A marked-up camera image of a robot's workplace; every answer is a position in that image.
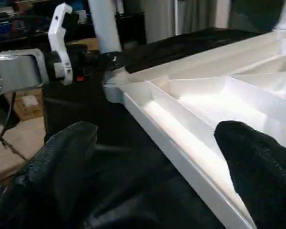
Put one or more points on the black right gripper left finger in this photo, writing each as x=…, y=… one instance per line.
x=50, y=181

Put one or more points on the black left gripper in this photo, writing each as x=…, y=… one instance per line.
x=85, y=62

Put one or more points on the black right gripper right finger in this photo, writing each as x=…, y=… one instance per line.
x=264, y=181

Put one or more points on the white plastic table top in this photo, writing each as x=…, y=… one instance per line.
x=205, y=95

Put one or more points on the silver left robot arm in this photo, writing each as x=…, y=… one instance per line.
x=14, y=69

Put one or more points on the brown cardboard box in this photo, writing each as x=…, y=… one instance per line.
x=28, y=105
x=88, y=44

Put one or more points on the black table mat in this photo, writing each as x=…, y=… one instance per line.
x=133, y=167

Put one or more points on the grey curtain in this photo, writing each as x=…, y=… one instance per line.
x=205, y=14

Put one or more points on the black storage shelf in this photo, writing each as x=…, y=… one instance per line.
x=14, y=21

